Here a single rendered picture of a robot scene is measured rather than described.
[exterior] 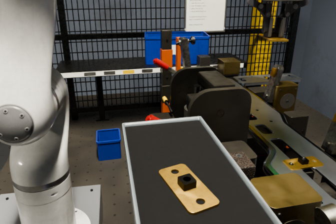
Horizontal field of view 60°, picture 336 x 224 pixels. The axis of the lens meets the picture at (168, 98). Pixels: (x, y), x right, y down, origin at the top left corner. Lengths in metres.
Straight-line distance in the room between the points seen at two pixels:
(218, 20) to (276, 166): 1.06
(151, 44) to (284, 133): 0.76
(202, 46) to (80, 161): 0.74
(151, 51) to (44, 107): 0.89
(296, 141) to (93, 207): 0.58
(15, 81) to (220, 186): 0.38
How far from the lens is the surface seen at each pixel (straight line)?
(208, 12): 1.60
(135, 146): 0.43
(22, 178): 0.68
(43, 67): 0.56
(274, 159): 0.74
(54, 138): 0.69
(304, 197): 0.51
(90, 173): 1.20
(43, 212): 0.72
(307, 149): 0.81
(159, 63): 0.99
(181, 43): 1.00
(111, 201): 1.06
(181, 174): 0.37
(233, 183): 0.37
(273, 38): 0.64
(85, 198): 0.94
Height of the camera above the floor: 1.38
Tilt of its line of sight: 21 degrees down
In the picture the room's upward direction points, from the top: straight up
